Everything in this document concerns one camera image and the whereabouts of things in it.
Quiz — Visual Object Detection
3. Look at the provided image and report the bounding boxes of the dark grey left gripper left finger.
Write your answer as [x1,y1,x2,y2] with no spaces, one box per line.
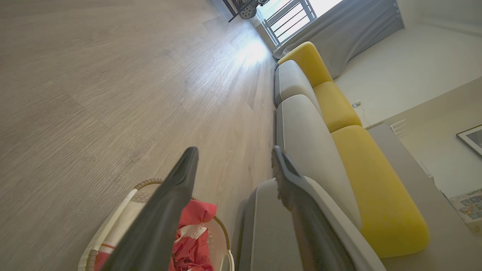
[101,146,199,271]

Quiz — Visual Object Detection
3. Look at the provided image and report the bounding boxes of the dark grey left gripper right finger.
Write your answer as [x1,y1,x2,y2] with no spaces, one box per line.
[271,145,356,271]

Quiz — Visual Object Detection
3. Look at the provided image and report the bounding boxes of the red and white garment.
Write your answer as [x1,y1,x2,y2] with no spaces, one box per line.
[93,199,218,271]

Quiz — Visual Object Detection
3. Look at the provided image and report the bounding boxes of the grey sofa seat cushion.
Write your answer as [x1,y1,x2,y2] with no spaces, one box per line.
[233,176,386,271]
[275,60,321,107]
[276,94,362,229]

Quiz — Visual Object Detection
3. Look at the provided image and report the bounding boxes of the yellow sofa backrest cushion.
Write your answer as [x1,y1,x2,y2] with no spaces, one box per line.
[313,81,363,133]
[278,41,334,88]
[331,125,430,259]

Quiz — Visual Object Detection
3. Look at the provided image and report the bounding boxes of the white laundry basket brown rim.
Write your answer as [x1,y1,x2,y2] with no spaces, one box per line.
[78,178,235,271]

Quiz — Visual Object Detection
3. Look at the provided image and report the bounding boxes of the printed paper box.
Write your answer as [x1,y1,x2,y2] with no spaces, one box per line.
[449,187,482,236]

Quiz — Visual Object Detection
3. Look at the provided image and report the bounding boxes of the grey curtain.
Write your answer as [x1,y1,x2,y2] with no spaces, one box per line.
[273,0,404,80]

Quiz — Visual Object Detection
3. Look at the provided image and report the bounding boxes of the grey balcony window railing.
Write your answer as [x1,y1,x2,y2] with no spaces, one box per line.
[259,0,317,49]

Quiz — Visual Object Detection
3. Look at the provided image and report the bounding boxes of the wheeled toy robot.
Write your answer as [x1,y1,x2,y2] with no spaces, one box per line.
[236,0,270,20]

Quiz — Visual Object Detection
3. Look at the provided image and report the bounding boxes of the grey wall panel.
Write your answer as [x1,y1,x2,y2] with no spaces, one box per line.
[366,123,482,271]

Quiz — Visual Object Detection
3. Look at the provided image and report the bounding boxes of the framed wall picture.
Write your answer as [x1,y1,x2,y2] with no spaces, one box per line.
[456,125,482,159]

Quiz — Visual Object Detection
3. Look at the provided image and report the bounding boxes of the black frame side table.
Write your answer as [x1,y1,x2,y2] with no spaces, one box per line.
[222,0,261,23]

